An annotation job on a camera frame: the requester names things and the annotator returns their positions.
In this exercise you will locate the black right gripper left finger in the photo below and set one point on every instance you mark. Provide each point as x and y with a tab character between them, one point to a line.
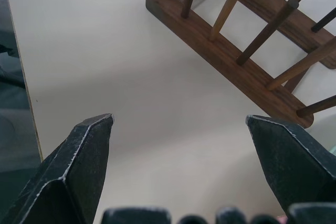
76	161

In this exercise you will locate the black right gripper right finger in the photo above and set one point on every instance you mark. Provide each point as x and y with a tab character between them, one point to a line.
286	163

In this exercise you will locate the wooden dowel rack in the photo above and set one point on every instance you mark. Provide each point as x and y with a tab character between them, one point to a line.
231	51

